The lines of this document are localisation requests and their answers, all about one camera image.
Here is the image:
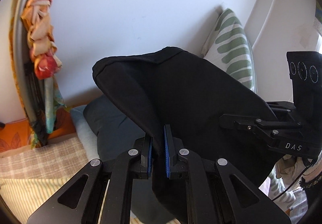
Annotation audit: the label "black Kappa pants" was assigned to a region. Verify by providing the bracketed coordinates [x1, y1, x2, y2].
[92, 47, 281, 223]

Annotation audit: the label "folded dark clothes stack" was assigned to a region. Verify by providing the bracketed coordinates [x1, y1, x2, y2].
[70, 95, 166, 223]

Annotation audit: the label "green leaf pattern pillow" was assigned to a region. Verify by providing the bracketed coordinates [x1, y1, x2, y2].
[200, 8, 257, 92]

